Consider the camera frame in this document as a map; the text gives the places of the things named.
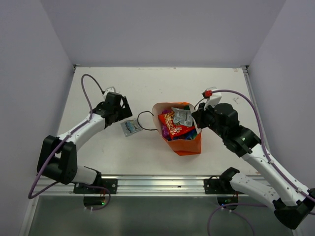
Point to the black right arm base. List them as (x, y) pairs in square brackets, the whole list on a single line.
[(221, 184)]

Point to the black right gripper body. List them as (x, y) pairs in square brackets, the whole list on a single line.
[(206, 119)]

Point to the silver grey snack packet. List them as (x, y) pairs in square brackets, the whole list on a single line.
[(182, 117)]

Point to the aluminium table edge rail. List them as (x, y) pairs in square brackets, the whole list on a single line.
[(251, 93)]

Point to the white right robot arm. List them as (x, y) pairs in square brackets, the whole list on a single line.
[(290, 200)]

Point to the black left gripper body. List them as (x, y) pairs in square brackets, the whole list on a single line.
[(122, 113)]

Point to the red snack packet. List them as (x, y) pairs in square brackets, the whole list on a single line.
[(174, 129)]

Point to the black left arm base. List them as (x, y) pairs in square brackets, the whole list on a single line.
[(99, 186)]

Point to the purple snack bag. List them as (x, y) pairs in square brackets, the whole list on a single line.
[(165, 132)]

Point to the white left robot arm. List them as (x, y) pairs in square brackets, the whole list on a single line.
[(58, 156)]

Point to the light blue snack packet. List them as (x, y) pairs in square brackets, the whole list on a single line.
[(130, 127)]

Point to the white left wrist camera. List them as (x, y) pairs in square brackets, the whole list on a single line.
[(107, 90)]

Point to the aluminium front mounting rail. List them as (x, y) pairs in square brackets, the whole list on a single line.
[(138, 186)]

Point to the orange paper bag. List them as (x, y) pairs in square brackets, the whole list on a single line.
[(180, 146)]

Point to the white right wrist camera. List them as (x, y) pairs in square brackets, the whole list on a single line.
[(212, 97)]

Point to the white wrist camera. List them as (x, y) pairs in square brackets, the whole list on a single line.
[(212, 97), (107, 90)]

